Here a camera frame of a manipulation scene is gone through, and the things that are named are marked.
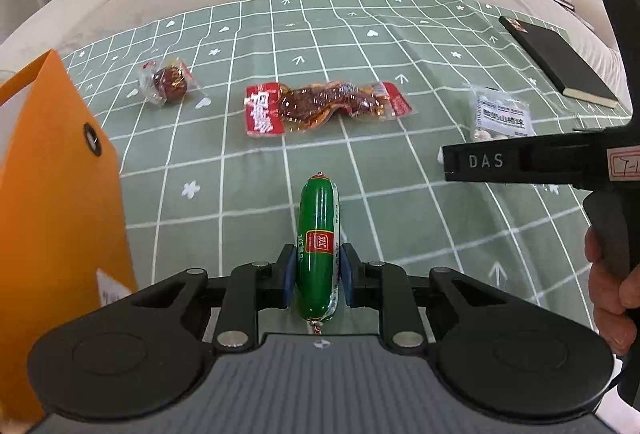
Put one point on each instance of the green grid cloth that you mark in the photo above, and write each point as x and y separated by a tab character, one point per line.
225	129

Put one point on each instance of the red date packet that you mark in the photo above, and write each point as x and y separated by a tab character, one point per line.
170	81

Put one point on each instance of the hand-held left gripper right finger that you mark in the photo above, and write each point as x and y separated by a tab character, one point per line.
346	275

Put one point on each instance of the orange paper bag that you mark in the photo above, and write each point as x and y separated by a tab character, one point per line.
50	214

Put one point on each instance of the black notebook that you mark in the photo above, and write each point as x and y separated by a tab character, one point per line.
560	59

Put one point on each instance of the green sausage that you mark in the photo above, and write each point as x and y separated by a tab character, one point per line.
317	234

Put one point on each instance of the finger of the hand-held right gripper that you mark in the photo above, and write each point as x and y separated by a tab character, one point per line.
510	160

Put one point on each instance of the red dried meat packet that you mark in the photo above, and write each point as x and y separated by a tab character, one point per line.
310	104

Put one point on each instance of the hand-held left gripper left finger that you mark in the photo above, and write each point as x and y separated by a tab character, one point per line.
288	275

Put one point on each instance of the person's right hand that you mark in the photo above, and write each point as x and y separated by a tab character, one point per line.
612	314

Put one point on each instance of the white ball candy packet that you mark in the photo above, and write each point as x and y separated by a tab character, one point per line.
502	114

